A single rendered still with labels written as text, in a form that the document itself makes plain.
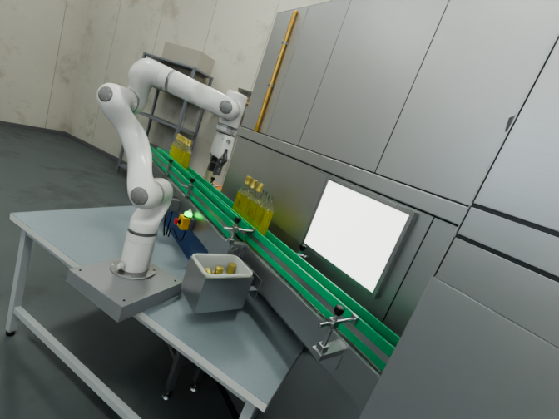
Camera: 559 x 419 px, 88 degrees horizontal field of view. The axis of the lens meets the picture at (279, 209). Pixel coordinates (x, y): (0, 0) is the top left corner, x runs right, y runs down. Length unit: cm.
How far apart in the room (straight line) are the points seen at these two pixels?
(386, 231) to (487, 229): 52
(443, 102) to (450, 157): 20
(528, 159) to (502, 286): 22
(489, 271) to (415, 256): 48
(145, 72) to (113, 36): 655
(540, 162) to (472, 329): 31
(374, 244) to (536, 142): 64
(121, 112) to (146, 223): 44
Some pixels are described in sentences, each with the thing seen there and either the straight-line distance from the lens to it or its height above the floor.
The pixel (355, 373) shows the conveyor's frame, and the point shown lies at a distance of 102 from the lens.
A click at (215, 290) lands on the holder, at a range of 119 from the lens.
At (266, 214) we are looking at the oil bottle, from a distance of 137.
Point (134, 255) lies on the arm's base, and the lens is 139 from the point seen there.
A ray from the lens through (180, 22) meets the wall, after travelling 664.
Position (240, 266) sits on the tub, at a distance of 131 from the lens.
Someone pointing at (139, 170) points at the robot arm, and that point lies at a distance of 128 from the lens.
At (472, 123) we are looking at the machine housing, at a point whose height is 181.
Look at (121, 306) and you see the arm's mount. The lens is 124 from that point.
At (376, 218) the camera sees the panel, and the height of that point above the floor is 142.
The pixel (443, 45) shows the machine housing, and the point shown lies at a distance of 128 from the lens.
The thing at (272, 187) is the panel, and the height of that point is 131.
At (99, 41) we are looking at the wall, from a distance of 819.
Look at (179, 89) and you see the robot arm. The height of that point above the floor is 161.
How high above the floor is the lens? 155
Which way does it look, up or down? 12 degrees down
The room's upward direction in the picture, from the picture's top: 20 degrees clockwise
